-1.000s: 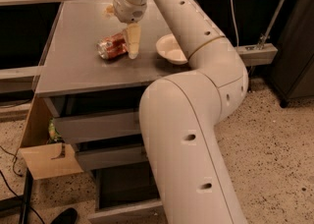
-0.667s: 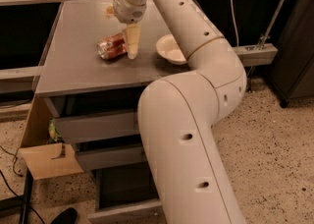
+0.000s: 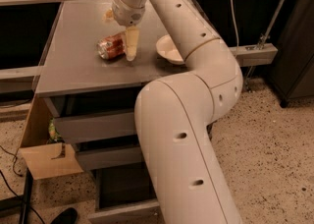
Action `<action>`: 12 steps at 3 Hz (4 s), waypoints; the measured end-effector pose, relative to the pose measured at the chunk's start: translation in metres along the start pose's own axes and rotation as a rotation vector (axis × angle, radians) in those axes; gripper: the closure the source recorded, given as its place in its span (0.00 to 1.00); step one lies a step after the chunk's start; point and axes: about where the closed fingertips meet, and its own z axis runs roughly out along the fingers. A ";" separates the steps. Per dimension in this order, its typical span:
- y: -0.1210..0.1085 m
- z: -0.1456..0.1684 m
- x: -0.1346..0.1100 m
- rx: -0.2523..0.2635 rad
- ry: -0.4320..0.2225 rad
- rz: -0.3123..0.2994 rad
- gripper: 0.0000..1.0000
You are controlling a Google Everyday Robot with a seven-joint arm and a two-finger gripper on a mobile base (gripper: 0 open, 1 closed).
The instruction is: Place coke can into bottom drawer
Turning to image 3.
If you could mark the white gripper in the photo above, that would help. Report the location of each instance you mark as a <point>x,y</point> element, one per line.
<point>127,15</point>

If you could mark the crushed red coke can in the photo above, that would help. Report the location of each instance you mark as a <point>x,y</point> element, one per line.
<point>111,46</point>

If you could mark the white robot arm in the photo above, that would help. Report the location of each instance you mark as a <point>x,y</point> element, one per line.
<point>172,115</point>

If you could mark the grey drawer cabinet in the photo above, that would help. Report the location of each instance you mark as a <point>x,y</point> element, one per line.
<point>82,81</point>

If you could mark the grey top drawer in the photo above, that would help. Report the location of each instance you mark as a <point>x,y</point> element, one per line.
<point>94,126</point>

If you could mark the grey drawer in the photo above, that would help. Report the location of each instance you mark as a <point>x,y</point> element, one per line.
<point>123,193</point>
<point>107,153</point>
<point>94,126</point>

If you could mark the grey middle drawer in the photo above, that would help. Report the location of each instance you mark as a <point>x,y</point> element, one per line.
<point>107,153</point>

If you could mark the grey bottom drawer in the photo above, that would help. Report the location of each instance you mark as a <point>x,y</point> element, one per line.
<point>123,193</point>

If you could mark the white paper bowl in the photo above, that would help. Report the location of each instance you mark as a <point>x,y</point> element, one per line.
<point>167,49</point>

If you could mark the green snack bag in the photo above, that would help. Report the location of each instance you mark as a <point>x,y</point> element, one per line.
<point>54,136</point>

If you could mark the wooden side board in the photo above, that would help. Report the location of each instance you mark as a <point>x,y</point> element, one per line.
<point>43,159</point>

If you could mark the dark cabinet at right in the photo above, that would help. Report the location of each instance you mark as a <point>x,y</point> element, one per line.
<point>292,71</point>

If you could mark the black shoe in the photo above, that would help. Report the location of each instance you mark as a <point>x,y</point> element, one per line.
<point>68,216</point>

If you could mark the black stand leg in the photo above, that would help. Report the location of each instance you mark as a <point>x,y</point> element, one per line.
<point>25,208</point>

